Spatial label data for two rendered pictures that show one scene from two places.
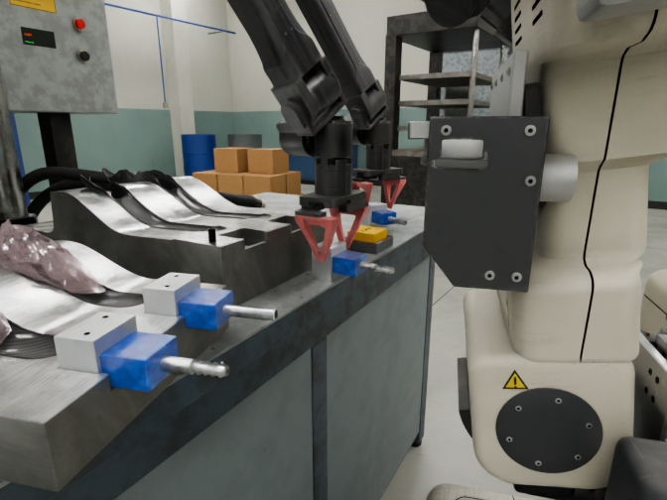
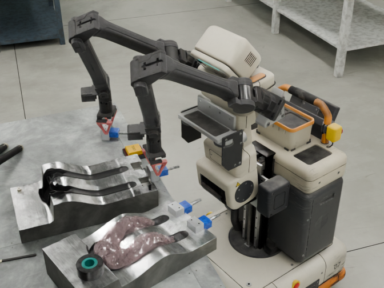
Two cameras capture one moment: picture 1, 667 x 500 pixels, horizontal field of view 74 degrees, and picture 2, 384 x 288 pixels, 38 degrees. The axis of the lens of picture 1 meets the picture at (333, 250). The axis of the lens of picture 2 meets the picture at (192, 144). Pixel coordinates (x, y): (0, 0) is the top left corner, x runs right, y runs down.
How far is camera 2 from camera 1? 1.82 m
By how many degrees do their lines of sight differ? 49
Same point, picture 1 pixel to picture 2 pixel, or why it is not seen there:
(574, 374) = (248, 176)
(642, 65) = not seen: hidden behind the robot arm
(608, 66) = not seen: hidden behind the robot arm
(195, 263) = (146, 199)
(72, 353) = (199, 228)
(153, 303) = (178, 214)
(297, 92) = (159, 129)
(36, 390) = (203, 236)
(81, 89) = not seen: outside the picture
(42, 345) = (178, 235)
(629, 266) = (252, 147)
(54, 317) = (165, 231)
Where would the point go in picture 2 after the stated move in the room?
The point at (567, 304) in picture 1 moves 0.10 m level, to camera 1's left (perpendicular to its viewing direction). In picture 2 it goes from (246, 162) to (231, 174)
